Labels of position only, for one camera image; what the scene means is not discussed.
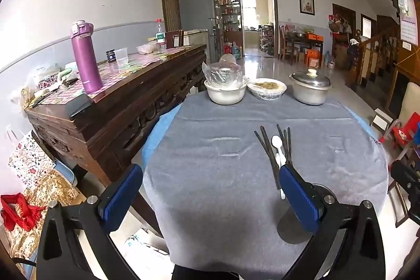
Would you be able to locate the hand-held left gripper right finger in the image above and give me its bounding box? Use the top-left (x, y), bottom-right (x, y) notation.
top-left (278, 165), bottom-right (385, 280)

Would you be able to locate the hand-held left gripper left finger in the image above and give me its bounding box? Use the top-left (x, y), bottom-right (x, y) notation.
top-left (35, 163), bottom-right (144, 280)

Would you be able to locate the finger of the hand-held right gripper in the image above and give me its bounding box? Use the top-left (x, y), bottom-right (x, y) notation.
top-left (390, 160), bottom-right (420, 202)

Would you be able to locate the red plastic chair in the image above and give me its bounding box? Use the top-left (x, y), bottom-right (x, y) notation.
top-left (378, 112), bottom-right (420, 150)

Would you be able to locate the white step stool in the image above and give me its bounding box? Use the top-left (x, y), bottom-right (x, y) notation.
top-left (370, 108), bottom-right (395, 133)

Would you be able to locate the carved wooden sideboard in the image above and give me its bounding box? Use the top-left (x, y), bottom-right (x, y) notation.
top-left (24, 44), bottom-right (208, 189)

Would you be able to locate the gold patterned cloth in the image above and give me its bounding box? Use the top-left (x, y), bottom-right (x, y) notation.
top-left (6, 173), bottom-right (80, 262)

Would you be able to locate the beige chair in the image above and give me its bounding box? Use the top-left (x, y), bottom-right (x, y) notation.
top-left (398, 82), bottom-right (420, 124)

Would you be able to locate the blue plastic table sheet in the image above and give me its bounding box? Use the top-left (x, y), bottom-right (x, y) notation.
top-left (141, 103), bottom-right (379, 166)

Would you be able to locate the grey tablecloth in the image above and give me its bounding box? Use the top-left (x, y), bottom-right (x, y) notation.
top-left (143, 93), bottom-right (389, 274)

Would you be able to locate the floral paper bag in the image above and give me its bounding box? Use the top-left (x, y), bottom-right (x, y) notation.
top-left (8, 132), bottom-right (57, 189)

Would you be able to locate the black notebook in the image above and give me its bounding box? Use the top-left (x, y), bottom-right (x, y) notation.
top-left (64, 92), bottom-right (93, 119)

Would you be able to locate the red bag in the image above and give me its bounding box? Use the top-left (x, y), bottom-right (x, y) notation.
top-left (0, 193), bottom-right (47, 232)

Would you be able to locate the metal pot with lid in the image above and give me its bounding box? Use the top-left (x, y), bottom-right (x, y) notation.
top-left (289, 68), bottom-right (333, 106)

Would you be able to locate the plate of food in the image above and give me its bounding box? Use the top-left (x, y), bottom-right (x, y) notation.
top-left (247, 77), bottom-right (287, 101)

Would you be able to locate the checkered table mat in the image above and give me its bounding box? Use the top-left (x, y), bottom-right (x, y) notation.
top-left (42, 46), bottom-right (188, 104)

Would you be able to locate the wooden staircase railing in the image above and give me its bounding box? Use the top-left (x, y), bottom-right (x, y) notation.
top-left (349, 23), bottom-right (401, 88)

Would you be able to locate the white bowl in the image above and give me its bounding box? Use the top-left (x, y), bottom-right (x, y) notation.
top-left (204, 79), bottom-right (248, 105)

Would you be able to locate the purple thermos bottle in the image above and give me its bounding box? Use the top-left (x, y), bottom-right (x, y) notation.
top-left (69, 20), bottom-right (103, 94)

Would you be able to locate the clear plastic cup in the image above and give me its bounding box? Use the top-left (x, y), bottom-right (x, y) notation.
top-left (114, 47), bottom-right (129, 66)

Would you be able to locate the pile of plastic bags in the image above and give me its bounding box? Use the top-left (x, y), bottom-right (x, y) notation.
top-left (11, 64), bottom-right (80, 107)

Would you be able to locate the orange carton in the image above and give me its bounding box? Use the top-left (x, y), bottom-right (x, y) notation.
top-left (304, 49), bottom-right (321, 68)

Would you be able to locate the clear plastic bag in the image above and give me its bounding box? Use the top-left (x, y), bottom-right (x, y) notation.
top-left (201, 54), bottom-right (249, 91)

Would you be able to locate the wooden dining chair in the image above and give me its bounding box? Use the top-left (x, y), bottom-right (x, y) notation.
top-left (278, 24), bottom-right (296, 63)

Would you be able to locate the dark wooden dining table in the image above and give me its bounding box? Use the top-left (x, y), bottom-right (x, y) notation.
top-left (285, 35), bottom-right (324, 65)

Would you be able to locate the red-capped water bottle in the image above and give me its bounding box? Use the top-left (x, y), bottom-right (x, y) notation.
top-left (156, 18), bottom-right (166, 50)

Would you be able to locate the wooden chair back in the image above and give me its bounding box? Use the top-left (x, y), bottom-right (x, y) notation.
top-left (165, 30), bottom-right (185, 50)

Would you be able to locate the white chest freezer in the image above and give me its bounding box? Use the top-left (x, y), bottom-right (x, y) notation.
top-left (182, 29), bottom-right (209, 48)

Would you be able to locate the grey refrigerator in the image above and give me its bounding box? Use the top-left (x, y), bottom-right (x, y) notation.
top-left (176, 0), bottom-right (225, 63)

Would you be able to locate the pink wall calendar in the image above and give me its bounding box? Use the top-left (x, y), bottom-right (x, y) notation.
top-left (395, 0), bottom-right (419, 46)

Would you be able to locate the framed wall picture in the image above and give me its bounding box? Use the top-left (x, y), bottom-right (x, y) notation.
top-left (298, 0), bottom-right (315, 16)

